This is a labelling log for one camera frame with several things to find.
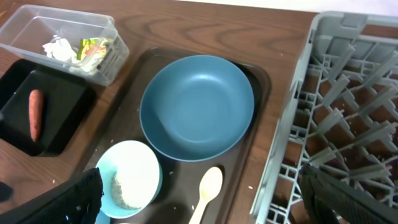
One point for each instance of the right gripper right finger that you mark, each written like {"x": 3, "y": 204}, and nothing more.
{"x": 325, "y": 197}

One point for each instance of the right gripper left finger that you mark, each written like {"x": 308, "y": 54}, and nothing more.
{"x": 77, "y": 200}

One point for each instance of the blue cup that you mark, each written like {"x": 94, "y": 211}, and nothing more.
{"x": 102, "y": 218}

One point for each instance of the white rice pile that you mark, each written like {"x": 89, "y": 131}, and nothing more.
{"x": 122, "y": 191}

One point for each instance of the light blue rice bowl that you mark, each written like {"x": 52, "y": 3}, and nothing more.
{"x": 137, "y": 159}

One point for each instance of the orange carrot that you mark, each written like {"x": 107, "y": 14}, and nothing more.
{"x": 36, "y": 103}

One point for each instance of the green yellow snack wrapper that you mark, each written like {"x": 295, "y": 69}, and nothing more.
{"x": 96, "y": 46}

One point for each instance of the white napkin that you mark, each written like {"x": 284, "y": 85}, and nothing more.
{"x": 61, "y": 50}

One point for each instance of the grey dishwasher rack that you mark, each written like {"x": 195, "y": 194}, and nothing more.
{"x": 339, "y": 115}

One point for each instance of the black waste tray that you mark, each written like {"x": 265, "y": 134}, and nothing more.
{"x": 67, "y": 99}

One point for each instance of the dark brown serving tray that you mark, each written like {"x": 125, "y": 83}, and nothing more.
{"x": 179, "y": 192}

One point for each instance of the yellow plastic spoon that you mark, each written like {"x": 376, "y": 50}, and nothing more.
{"x": 209, "y": 188}

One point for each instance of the blue plate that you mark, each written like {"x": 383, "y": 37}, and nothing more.
{"x": 196, "y": 108}

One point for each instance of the clear plastic bin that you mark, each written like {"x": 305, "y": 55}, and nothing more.
{"x": 30, "y": 27}

